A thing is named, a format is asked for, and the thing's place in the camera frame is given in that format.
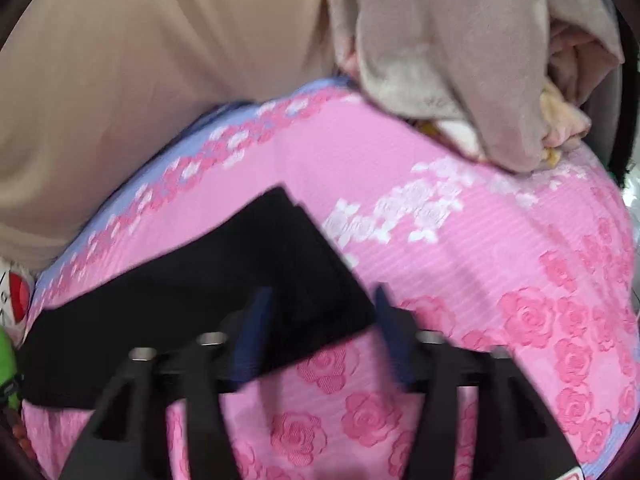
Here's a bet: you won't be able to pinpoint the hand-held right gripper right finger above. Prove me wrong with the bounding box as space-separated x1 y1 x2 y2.
375 285 581 480

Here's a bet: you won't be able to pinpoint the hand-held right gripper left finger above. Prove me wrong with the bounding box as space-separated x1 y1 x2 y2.
60 287 273 480

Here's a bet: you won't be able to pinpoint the black pants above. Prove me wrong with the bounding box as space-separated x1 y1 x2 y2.
17 186 378 408

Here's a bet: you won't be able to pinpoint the pink floral blanket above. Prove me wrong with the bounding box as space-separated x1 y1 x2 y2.
22 77 640 480

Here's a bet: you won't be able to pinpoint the white cartoon face pillow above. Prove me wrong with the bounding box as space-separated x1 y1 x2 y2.
0 260 36 351

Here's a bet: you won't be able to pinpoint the green plush toy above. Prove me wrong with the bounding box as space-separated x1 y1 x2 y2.
0 327 21 386

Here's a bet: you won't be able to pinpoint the pale yellow cloth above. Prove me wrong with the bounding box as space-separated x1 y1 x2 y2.
539 80 592 153

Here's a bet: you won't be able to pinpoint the beige curtain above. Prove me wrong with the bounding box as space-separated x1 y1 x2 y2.
0 0 351 276

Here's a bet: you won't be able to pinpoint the pile of grey pink clothes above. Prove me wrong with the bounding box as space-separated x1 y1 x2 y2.
325 0 626 173

